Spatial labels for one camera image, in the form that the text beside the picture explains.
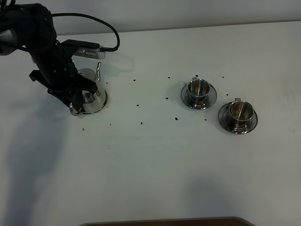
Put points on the round steel teapot saucer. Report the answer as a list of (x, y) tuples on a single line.
[(93, 103)]

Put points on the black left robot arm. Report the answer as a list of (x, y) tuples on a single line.
[(30, 28)]

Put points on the left stainless steel teacup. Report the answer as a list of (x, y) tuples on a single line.
[(198, 91)]

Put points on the stainless steel teacup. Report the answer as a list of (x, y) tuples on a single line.
[(240, 112), (198, 91)]

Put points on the right steel cup saucer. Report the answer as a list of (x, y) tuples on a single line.
[(224, 121)]

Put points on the brown wooden board edge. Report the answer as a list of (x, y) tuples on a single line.
[(223, 221)]

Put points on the left steel cup saucer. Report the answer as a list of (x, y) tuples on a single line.
[(201, 105)]

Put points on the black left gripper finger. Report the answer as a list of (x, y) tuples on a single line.
[(77, 100), (66, 97)]

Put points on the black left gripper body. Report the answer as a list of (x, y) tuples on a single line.
[(57, 72)]

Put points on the stainless steel teapot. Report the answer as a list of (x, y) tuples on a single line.
[(95, 77)]

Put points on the steel cup saucer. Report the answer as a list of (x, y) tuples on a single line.
[(201, 105), (224, 121)]

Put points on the right stainless steel teacup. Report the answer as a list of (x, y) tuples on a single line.
[(240, 112)]

